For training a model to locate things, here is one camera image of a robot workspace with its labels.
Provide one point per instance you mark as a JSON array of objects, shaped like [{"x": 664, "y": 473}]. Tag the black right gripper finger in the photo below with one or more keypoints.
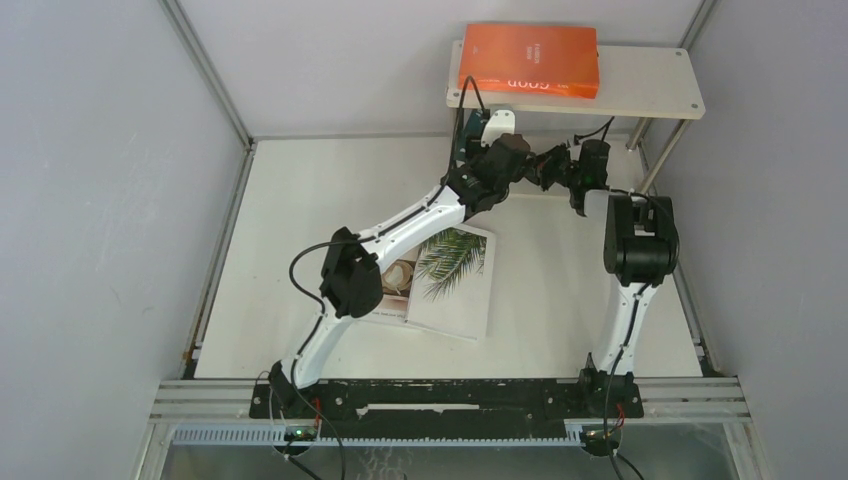
[
  {"x": 546, "y": 179},
  {"x": 556, "y": 159}
]

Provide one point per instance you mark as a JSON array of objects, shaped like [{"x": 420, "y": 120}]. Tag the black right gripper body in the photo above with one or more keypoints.
[{"x": 571, "y": 175}]

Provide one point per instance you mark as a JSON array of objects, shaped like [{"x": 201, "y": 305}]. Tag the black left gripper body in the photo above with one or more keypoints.
[{"x": 502, "y": 192}]

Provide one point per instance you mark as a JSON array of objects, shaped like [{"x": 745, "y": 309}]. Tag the teal Humor book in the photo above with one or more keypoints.
[{"x": 466, "y": 137}]

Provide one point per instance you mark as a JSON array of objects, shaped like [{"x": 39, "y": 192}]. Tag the orange hardcover book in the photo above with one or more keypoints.
[{"x": 555, "y": 60}]

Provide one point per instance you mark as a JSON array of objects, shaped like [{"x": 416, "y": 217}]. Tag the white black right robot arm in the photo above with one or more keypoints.
[{"x": 640, "y": 250}]

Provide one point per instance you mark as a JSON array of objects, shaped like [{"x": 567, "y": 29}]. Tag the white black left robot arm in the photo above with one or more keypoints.
[{"x": 346, "y": 275}]

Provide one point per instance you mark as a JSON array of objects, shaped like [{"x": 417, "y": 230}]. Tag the palm leaf cover book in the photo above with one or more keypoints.
[{"x": 452, "y": 283}]

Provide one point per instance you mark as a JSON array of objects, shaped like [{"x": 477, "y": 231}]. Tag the coffee cover book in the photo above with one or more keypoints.
[{"x": 396, "y": 282}]

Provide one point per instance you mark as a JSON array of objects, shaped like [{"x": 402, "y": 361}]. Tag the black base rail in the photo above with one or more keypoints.
[{"x": 448, "y": 409}]

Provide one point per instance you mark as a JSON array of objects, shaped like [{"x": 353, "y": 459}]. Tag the aluminium frame rail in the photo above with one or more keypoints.
[{"x": 178, "y": 17}]

